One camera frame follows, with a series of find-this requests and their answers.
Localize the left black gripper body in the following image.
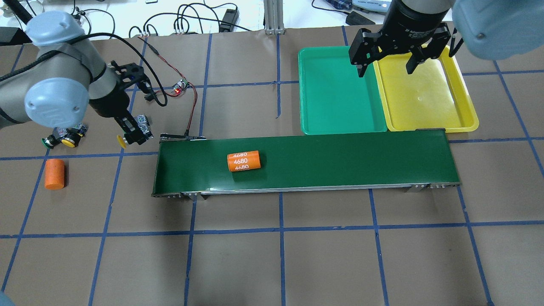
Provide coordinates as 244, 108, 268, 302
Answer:
89, 61, 149, 118

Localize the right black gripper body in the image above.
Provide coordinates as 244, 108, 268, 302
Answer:
348, 0, 451, 65

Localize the yellow push button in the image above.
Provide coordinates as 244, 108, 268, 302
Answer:
61, 123, 89, 148
120, 114, 153, 149

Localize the orange cylinder labelled 4680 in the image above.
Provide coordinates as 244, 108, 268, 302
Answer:
227, 150, 261, 172

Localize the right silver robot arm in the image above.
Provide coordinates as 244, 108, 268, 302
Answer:
348, 0, 544, 77

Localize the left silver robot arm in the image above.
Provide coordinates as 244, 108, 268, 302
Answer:
0, 11, 152, 145

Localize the blue teach pendant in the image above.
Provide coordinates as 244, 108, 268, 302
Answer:
352, 0, 392, 14

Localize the yellow tray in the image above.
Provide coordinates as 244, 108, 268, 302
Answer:
373, 47, 479, 133

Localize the green tray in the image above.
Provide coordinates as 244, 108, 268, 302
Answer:
298, 46, 388, 135

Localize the small controller circuit board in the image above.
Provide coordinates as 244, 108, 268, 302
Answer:
172, 78, 189, 96

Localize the blue plaid umbrella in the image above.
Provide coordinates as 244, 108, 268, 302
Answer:
326, 0, 352, 10

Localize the green conveyor belt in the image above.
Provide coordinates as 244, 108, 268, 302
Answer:
151, 130, 461, 197

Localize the plain orange cylinder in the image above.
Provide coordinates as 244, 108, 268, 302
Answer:
43, 159, 65, 190

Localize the black power adapter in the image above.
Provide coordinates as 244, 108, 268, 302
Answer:
219, 8, 239, 33

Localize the red black wire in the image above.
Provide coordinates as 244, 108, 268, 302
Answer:
138, 36, 198, 136

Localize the aluminium frame post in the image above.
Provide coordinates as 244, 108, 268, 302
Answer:
263, 0, 285, 35

